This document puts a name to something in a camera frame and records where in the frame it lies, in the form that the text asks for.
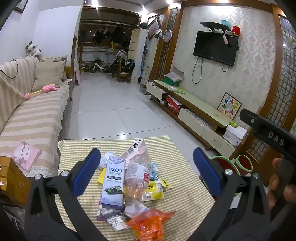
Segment white balance bike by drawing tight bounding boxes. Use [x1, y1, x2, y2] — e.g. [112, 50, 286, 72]
[89, 61, 111, 74]

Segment wooden framed pictures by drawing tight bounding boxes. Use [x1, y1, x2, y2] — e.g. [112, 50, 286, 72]
[147, 14, 163, 41]

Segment pink book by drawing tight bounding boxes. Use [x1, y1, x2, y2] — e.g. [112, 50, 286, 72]
[10, 140, 41, 171]

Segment orange plastic bag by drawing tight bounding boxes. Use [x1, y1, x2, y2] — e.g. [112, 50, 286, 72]
[125, 209, 176, 241]

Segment pink toy wand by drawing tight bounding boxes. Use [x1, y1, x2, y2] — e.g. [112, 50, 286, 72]
[24, 83, 58, 100]

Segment yellow packet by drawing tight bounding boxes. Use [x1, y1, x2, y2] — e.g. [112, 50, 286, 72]
[142, 178, 173, 202]

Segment black flat television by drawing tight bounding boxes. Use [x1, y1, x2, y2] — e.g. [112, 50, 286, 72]
[193, 31, 239, 67]

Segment blue white wrapper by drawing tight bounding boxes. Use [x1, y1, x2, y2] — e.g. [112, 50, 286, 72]
[150, 162, 160, 181]

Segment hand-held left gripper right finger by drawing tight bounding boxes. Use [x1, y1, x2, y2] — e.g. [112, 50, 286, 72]
[193, 147, 273, 241]

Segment red bin with green rim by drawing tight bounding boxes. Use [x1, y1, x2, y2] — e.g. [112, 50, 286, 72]
[209, 155, 238, 178]
[235, 154, 254, 172]

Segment black wall shelf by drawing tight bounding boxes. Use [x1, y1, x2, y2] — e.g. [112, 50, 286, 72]
[200, 21, 232, 32]

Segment wooden chair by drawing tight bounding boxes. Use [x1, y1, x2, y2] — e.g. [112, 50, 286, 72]
[117, 70, 131, 82]

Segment wooden lattice partition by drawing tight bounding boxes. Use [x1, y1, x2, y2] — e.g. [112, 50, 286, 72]
[243, 5, 296, 163]

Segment hanging dark clothes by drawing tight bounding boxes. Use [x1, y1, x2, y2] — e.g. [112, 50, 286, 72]
[92, 25, 127, 45]

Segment star checkers board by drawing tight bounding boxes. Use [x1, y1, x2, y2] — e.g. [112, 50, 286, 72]
[217, 92, 242, 120]

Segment brown cardboard box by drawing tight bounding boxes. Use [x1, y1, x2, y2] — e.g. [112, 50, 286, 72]
[0, 156, 31, 207]

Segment red flat boxes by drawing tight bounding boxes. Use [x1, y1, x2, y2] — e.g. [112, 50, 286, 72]
[165, 95, 186, 111]

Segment pink snack box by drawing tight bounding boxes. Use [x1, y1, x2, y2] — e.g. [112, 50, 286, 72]
[119, 138, 146, 161]

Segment black television cable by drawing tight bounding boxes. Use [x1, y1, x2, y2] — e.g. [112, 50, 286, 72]
[191, 57, 204, 84]

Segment white shoe box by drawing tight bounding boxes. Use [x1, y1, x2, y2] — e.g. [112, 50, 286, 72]
[223, 124, 248, 146]

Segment person's right hand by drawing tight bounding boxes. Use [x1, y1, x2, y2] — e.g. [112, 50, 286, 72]
[268, 158, 296, 202]

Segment white blue toothpaste box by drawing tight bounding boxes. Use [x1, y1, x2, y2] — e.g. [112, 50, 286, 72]
[101, 156, 126, 210]

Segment cream television cabinet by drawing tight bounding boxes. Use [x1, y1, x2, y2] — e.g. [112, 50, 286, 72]
[146, 80, 236, 158]

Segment beige striped sofa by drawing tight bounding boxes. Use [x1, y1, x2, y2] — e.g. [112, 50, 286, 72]
[0, 56, 74, 178]

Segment clear plastic water bottle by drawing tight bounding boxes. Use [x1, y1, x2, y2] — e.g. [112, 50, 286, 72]
[123, 139, 153, 207]

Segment green plastic packet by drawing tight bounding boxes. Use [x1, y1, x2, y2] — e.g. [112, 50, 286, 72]
[168, 85, 186, 94]

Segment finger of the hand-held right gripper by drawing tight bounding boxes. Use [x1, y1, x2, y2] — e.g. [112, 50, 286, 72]
[240, 108, 262, 131]

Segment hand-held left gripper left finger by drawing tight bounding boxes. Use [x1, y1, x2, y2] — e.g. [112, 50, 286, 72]
[23, 148, 109, 241]

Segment framed wall picture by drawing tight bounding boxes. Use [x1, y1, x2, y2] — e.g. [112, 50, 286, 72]
[14, 0, 29, 13]

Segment purple snack bag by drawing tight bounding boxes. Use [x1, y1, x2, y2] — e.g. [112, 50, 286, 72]
[96, 202, 130, 232]

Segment green box with cardboard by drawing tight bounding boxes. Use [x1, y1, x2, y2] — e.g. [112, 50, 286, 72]
[163, 67, 185, 87]

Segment beige cushion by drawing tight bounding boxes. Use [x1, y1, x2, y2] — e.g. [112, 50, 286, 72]
[32, 61, 67, 92]

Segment black white plush toy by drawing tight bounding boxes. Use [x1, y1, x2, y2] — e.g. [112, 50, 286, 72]
[32, 49, 43, 62]
[25, 41, 36, 57]

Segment pink strap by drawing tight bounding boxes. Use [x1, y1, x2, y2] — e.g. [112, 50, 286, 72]
[223, 31, 232, 48]

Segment white standing air conditioner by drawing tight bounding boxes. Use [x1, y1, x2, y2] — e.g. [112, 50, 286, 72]
[128, 28, 148, 84]

